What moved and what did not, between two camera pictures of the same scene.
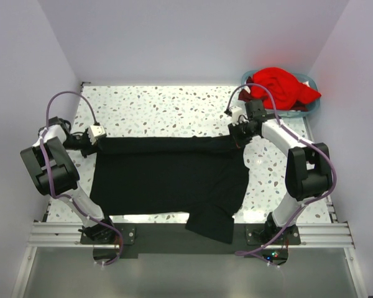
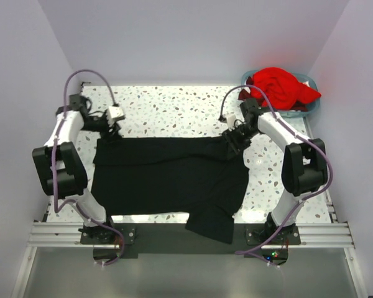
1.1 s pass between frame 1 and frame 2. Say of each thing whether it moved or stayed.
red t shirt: stayed
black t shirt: stayed
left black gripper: moved
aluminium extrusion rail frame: stayed
